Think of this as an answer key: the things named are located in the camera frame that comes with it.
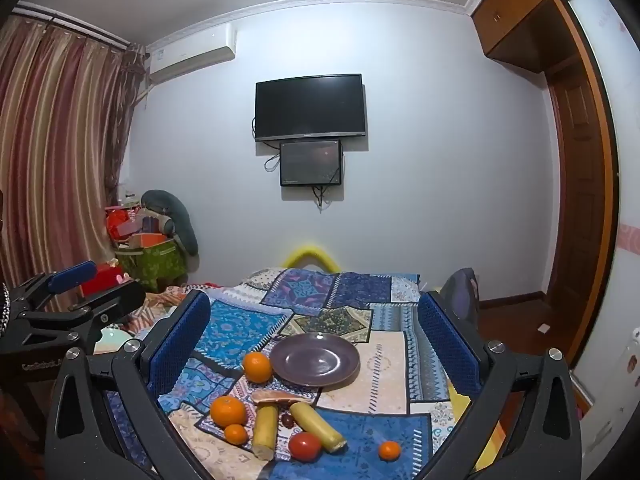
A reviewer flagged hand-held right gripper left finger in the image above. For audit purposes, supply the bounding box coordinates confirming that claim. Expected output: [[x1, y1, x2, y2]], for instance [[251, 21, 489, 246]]
[[44, 290, 212, 480]]

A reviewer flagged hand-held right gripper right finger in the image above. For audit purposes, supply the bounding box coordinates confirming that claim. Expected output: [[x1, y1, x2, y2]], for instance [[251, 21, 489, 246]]
[[417, 291, 583, 480]]

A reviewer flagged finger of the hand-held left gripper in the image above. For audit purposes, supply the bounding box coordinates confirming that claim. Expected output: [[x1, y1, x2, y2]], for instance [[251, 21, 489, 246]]
[[9, 260, 99, 313], [25, 280, 147, 343]]

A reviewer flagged large orange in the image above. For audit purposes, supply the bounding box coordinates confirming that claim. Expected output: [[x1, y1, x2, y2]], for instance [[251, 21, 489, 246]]
[[243, 351, 274, 383], [210, 395, 248, 428]]

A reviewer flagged pale fruit wedge red rim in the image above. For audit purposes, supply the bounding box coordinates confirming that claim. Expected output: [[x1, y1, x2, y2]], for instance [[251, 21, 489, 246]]
[[250, 389, 321, 407]]

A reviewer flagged brown oval plate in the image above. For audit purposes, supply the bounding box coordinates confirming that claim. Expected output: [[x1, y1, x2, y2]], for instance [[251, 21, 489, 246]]
[[269, 332, 361, 387]]

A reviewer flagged greenish yellow banana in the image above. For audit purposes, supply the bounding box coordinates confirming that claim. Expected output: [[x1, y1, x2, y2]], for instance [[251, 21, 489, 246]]
[[289, 401, 347, 452]]

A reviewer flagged red tomato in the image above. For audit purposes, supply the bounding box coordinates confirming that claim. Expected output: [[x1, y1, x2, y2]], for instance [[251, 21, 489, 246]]
[[288, 431, 323, 463]]

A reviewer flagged red box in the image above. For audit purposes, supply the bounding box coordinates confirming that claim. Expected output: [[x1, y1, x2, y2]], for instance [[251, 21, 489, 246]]
[[81, 262, 127, 297]]

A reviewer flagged orange patterned blanket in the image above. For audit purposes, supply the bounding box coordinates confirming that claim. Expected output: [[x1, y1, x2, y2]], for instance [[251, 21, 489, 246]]
[[122, 284, 206, 337]]

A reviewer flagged pale green bowl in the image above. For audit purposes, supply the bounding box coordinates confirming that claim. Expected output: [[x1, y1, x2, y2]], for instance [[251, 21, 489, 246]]
[[95, 325, 132, 357]]

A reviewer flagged green storage box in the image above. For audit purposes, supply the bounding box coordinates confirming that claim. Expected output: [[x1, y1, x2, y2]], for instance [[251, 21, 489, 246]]
[[116, 240, 187, 293]]

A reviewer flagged pile of red gift boxes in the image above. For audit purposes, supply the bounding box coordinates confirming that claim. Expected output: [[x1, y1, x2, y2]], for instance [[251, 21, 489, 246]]
[[105, 204, 167, 249]]

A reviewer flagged blue patchwork tablecloth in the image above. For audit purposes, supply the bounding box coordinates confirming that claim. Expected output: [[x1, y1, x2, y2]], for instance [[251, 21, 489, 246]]
[[107, 266, 501, 480]]

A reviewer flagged striped red curtain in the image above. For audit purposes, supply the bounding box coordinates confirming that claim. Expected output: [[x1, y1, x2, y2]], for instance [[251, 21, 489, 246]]
[[0, 10, 146, 321]]

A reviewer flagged yellow foam tube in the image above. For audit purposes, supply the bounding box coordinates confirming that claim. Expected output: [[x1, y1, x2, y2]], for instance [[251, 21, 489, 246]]
[[285, 242, 342, 272]]

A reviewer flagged white appliance with stickers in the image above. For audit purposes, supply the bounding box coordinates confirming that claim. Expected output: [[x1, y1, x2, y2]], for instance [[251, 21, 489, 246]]
[[620, 327, 640, 393]]

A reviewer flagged brown wooden door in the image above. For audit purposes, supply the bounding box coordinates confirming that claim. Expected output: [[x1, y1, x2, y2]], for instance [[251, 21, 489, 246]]
[[542, 0, 621, 358]]

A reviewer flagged small black monitor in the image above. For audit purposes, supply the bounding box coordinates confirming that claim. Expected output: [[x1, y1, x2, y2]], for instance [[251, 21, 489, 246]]
[[279, 140, 343, 187]]

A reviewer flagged white panel with pink stickers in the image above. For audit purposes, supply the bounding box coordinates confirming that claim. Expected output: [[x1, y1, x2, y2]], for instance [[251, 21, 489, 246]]
[[560, 0, 640, 461]]

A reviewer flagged white air conditioner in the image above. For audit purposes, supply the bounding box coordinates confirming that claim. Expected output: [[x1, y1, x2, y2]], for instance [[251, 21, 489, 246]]
[[145, 22, 237, 86]]

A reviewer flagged wooden overhead cabinet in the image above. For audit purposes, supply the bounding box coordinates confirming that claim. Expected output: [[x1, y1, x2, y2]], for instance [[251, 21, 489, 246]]
[[470, 0, 581, 73]]

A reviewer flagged white curtain rail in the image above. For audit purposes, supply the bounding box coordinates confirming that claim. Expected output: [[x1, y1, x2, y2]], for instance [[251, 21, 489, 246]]
[[12, 2, 132, 52]]

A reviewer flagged black wall television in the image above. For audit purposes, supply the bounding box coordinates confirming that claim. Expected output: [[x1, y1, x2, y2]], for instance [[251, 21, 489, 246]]
[[255, 74, 367, 142]]

